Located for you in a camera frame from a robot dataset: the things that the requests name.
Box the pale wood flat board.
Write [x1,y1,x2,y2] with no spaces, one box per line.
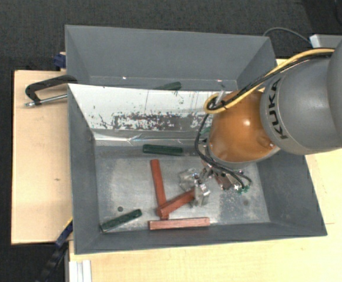
[11,69,73,245]

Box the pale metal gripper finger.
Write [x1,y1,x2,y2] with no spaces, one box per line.
[192,179,212,207]
[177,167,202,191]

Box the red-brown flat block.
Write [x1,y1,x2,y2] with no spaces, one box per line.
[147,216,212,231]
[155,188,196,220]
[149,159,167,210]

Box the grey metal bin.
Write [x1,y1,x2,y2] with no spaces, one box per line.
[64,24,328,255]

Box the dark green flat block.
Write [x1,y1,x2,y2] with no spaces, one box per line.
[142,144,185,157]
[99,208,143,233]

